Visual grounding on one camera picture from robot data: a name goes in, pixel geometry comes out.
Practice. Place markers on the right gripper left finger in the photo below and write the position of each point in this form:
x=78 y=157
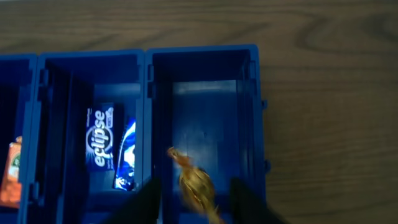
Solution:
x=144 y=202

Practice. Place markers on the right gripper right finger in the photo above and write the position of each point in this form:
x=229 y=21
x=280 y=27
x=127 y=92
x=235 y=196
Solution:
x=248 y=205

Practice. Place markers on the gold candy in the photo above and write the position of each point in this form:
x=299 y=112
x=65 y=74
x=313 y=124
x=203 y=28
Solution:
x=196 y=186

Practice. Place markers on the blue candy pack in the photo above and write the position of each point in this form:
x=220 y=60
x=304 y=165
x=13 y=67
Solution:
x=99 y=140
x=126 y=161

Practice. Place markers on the blue tray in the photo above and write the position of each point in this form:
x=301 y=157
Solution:
x=205 y=118

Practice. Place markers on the orange candy box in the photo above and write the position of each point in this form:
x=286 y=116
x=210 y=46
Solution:
x=11 y=174

